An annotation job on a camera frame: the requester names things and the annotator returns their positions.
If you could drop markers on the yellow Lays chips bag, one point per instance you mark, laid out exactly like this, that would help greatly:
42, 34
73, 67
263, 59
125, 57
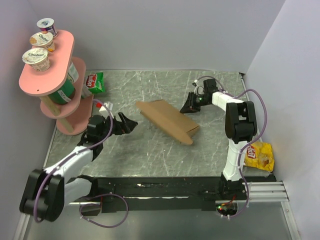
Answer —
259, 155

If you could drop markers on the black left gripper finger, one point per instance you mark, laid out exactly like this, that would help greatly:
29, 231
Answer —
123, 118
130, 125

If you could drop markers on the green red snack bag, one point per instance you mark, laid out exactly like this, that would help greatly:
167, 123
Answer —
93, 84

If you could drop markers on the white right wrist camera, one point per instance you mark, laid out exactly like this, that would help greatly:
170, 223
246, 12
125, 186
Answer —
198, 89

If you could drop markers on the green cylindrical can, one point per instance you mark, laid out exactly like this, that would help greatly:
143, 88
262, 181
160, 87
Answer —
64, 94

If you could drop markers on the white Chobani yogurt cup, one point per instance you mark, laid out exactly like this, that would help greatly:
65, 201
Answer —
37, 58

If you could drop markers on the small electronics board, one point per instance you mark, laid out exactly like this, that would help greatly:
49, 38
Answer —
227, 209

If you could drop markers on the brown cardboard paper box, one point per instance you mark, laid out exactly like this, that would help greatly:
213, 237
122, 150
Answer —
168, 118

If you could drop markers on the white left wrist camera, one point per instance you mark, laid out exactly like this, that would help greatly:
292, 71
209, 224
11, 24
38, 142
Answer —
104, 107

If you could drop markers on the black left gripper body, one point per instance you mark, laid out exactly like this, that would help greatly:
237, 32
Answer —
118, 129

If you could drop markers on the white green label container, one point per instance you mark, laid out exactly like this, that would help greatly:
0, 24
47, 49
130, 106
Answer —
72, 74

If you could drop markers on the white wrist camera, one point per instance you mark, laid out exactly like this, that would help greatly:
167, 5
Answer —
198, 89
104, 107

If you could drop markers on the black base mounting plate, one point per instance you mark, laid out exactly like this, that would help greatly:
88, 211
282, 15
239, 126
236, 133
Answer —
160, 193

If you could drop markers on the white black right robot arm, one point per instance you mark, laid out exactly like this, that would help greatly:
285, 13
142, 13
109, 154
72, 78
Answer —
240, 127

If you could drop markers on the orange Chobani yogurt cup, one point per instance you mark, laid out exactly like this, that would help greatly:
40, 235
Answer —
43, 40

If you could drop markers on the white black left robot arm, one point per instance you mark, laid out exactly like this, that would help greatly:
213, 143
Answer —
47, 191

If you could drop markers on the aluminium frame rail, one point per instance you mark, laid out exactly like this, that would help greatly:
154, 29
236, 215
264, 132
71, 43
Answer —
267, 192

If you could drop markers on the blue white yogurt cup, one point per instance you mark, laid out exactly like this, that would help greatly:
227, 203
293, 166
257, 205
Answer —
47, 25

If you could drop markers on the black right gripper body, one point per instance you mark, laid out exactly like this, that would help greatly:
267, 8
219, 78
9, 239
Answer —
199, 101

